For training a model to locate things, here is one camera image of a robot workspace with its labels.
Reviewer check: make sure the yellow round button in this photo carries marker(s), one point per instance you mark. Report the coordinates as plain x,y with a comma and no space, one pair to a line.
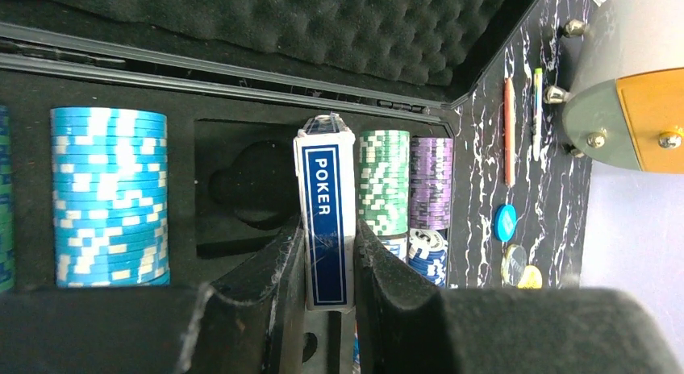
531,279

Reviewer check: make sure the blue poker card deck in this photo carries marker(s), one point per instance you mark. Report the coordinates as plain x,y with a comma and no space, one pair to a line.
324,170

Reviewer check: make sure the clear round button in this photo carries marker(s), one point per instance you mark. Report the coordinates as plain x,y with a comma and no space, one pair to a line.
514,262

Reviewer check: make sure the orange blue chip stack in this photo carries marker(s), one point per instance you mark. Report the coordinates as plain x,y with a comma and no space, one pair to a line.
396,244

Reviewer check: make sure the blue dealer button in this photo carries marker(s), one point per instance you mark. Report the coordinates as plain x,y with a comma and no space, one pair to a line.
505,221

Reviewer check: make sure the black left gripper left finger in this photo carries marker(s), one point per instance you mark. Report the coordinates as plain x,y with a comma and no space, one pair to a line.
250,320

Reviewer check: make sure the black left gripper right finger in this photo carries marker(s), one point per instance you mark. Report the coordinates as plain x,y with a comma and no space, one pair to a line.
406,324

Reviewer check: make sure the purple chip stack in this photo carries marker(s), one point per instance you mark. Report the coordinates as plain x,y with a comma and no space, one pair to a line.
431,179

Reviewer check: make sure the round drawer cabinet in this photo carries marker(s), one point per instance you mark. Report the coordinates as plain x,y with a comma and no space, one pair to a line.
624,107

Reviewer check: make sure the blue white chip stack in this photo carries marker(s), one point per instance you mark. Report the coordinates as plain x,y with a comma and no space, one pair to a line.
428,254

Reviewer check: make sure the black poker set case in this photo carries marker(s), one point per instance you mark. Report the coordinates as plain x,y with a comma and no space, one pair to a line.
235,79

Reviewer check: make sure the light blue chip stack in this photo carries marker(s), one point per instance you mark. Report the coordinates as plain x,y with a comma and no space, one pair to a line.
109,196

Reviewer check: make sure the white pen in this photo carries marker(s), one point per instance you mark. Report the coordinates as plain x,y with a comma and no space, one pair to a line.
537,113

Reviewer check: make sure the orange pencil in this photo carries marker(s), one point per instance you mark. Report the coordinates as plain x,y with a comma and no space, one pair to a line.
509,132

